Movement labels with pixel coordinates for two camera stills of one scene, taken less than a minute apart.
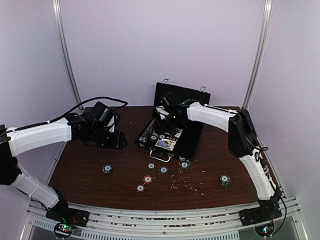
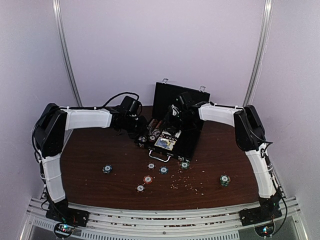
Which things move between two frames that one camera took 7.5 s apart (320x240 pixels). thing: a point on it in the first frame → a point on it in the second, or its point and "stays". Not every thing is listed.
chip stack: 107,169 stays
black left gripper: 117,143 → 144,128
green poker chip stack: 225,180 stays
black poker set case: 184,144 stays
